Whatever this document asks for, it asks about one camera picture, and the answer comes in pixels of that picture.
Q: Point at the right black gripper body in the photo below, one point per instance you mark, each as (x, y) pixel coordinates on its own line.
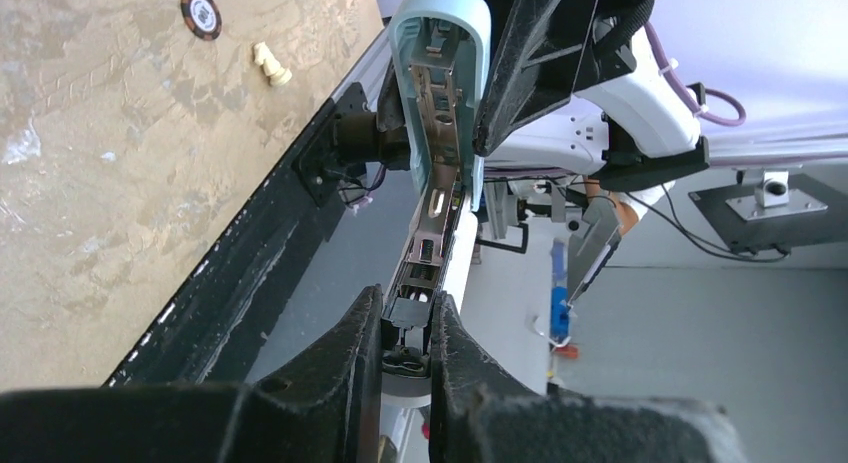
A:
(473, 32)

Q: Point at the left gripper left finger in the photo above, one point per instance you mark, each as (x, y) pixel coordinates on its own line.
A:
(321, 406)

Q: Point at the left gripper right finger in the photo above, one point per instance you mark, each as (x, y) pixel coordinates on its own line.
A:
(480, 413)

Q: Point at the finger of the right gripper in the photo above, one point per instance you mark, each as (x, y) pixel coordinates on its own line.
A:
(535, 67)

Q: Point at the cream chess piece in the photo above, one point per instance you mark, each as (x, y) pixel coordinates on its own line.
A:
(276, 74)

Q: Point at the grey metal floor bracket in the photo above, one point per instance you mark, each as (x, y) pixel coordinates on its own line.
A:
(780, 212)

